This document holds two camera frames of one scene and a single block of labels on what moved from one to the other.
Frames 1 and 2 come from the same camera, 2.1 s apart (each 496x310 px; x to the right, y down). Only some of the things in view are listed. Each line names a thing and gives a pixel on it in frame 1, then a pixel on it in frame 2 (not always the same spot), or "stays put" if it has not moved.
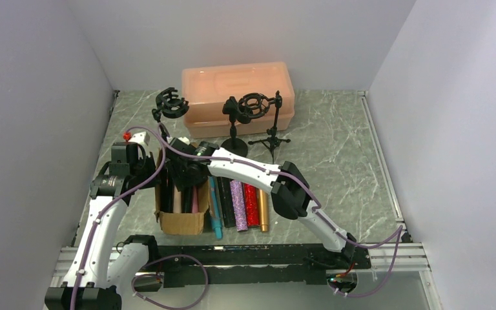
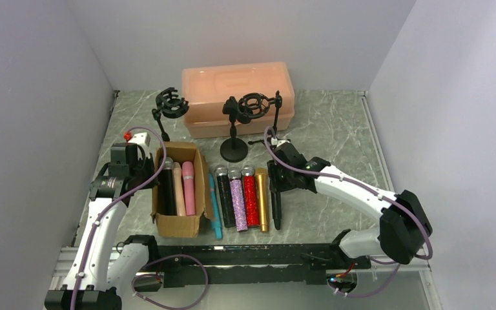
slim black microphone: x=186 y=201 → x=276 y=206
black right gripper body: x=179 y=168 → x=276 y=180
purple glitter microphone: x=238 y=198 stays put
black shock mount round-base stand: x=170 y=105 stays put
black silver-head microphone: x=166 y=188 stays put
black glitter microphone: x=226 y=197 stays put
